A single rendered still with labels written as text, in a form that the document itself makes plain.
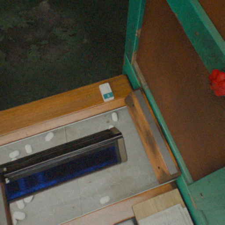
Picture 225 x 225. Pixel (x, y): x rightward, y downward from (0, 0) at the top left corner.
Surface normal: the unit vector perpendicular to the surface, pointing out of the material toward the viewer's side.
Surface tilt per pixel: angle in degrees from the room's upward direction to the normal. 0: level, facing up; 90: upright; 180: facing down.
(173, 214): 0
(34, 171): 58
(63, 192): 0
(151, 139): 66
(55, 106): 0
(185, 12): 90
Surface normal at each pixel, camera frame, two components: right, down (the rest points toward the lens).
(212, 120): -0.94, 0.30
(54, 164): 0.30, 0.51
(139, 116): -0.86, 0.13
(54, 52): 0.02, -0.40
